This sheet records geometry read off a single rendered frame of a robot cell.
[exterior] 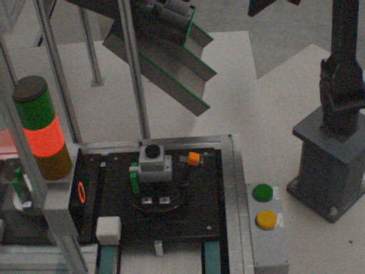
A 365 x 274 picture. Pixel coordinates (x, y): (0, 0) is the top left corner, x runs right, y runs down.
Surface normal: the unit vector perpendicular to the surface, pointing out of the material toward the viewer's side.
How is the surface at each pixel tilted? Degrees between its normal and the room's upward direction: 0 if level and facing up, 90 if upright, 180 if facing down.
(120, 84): 0
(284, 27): 0
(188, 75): 45
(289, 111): 0
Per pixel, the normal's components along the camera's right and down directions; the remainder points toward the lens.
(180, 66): 0.64, -0.45
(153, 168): 0.00, 0.70
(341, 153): -0.08, -0.71
